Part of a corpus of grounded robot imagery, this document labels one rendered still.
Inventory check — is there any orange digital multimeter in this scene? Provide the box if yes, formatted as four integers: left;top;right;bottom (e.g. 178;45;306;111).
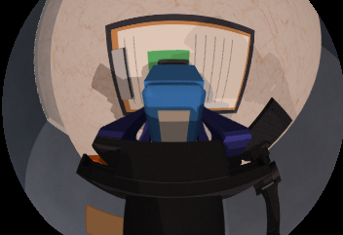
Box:
89;155;107;165

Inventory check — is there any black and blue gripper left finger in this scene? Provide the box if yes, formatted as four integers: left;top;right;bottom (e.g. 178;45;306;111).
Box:
97;106;151;141

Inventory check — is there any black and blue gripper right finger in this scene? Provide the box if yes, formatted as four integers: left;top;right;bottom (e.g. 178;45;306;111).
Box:
197;107;251;157

